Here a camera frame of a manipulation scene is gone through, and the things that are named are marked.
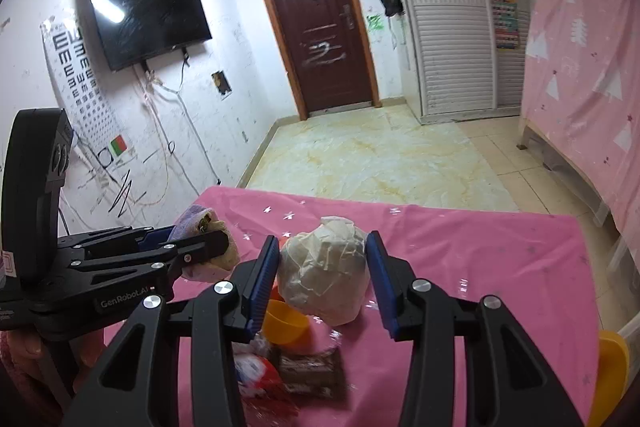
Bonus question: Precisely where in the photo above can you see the black wall television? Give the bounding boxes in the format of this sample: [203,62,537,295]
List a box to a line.
[86,0,213,74]

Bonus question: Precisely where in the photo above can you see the colourful grid poster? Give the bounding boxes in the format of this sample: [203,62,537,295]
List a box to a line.
[486,0,521,51]

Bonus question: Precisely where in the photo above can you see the broken wall socket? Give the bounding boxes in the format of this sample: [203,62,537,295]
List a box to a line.
[211,70,233,98]

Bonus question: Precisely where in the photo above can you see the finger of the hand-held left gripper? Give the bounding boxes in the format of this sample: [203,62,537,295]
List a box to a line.
[72,229,232,279]
[57,227,176,260]

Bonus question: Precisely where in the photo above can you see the pink star-print tablecloth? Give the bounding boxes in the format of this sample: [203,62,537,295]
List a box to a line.
[100,185,601,427]

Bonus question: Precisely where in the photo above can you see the brown snack wrapper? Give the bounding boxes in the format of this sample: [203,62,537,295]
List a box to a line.
[277,349,349,406]

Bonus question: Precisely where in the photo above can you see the white louvered wardrobe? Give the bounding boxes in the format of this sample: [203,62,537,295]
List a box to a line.
[377,0,533,125]

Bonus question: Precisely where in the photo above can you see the yellow plastic container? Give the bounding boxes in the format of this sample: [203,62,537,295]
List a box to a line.
[587,329,631,427]

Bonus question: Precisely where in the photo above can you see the white wall cables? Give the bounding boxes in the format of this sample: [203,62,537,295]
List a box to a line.
[140,62,223,208]

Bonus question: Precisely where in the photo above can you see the red and white wrapper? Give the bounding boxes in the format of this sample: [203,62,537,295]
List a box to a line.
[235,337,287,409]

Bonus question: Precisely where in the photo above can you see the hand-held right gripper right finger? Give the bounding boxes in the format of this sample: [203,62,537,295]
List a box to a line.
[364,231,586,427]

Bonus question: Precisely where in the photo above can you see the wooden bed frame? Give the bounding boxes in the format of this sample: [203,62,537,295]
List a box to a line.
[517,117,640,288]

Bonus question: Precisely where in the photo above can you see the eye chart poster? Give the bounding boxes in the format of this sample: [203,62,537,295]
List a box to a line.
[41,19,136,168]

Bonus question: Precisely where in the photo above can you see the person's left hand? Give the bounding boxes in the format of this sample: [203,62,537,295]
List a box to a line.
[11,327,106,388]

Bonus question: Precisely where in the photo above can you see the orange plastic cup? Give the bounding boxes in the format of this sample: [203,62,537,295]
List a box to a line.
[260,299,311,348]

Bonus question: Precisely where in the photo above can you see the large white paper ball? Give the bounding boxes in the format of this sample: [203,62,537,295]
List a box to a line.
[276,216,372,327]

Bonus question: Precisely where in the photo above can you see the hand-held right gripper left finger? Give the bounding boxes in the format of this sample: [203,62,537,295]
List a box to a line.
[60,235,281,427]

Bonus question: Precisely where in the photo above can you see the dark brown door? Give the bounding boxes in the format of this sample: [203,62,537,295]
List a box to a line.
[250,0,381,120]

